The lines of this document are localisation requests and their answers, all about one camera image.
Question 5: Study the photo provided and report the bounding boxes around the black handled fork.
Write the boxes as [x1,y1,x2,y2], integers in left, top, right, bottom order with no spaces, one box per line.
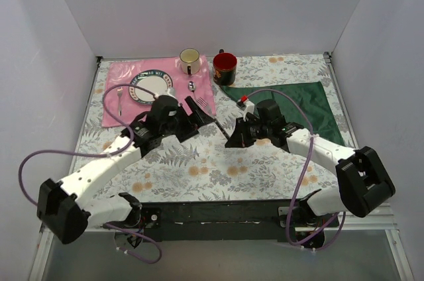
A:
[195,97,230,140]

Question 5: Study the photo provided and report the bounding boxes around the dark green cloth napkin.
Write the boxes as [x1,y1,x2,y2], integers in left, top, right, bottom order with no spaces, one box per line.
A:
[221,81,346,148]

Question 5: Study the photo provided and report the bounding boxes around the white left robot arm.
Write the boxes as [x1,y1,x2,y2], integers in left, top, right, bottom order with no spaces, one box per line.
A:
[37,95,214,245]

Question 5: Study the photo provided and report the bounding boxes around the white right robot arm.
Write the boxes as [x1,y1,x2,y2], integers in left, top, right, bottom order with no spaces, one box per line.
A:
[225,97,396,227]

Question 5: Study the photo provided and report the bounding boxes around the silver spoon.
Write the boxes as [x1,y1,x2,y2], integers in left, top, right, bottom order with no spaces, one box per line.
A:
[187,81,199,104]

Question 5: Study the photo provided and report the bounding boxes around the white plate green rim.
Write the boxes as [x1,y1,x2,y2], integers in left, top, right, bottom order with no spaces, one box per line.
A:
[129,70,174,105]

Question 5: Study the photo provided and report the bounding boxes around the pink placemat cloth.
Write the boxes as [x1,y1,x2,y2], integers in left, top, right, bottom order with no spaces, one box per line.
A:
[102,55,216,127]

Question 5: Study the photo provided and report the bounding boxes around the floral tablecloth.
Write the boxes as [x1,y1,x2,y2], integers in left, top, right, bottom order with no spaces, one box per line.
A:
[93,54,354,202]

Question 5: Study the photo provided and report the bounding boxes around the silver fork on placemat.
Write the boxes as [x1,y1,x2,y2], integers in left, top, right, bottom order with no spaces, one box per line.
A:
[117,87,123,116]

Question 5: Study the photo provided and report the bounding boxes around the dark mug red interior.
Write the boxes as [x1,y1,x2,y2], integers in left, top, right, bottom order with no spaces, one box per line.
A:
[213,49,237,86]

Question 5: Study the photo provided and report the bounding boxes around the cream enamel mug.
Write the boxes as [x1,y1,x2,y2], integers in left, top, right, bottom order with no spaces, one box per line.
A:
[179,48,201,76]

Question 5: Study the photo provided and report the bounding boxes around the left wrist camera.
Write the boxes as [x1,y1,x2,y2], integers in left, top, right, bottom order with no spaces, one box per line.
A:
[155,87,176,99]

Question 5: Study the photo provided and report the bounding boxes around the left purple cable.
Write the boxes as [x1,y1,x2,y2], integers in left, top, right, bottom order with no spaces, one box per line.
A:
[18,84,163,264]

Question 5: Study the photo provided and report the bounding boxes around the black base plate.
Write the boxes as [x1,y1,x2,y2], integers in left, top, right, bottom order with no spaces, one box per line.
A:
[102,199,339,244]

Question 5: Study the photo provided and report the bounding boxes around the aluminium frame rail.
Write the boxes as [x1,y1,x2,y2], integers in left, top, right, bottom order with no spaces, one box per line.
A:
[29,208,413,280]

